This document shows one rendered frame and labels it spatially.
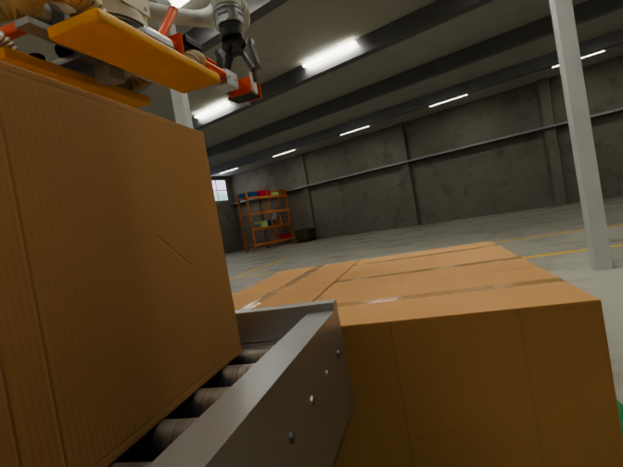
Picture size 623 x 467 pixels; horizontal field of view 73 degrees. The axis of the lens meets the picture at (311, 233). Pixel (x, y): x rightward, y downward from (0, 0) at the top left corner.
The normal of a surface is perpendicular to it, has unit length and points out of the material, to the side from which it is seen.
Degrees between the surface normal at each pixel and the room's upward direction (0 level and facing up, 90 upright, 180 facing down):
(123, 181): 90
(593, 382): 90
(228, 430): 0
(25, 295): 90
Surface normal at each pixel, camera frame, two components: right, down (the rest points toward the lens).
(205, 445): -0.17, -0.99
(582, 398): -0.25, 0.07
